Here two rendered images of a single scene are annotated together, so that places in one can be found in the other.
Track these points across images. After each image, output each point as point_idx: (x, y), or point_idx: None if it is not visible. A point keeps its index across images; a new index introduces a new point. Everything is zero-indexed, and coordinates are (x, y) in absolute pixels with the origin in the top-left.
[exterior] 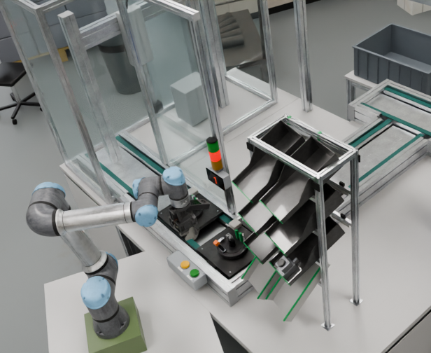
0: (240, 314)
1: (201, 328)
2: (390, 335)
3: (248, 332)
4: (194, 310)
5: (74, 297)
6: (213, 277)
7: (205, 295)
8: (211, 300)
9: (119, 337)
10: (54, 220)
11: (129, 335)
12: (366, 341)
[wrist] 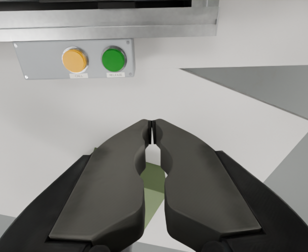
0: (229, 27)
1: (193, 98)
2: None
3: (267, 43)
4: (156, 86)
5: (17, 192)
6: (155, 32)
7: (144, 51)
8: (161, 48)
9: (146, 210)
10: None
11: (154, 203)
12: None
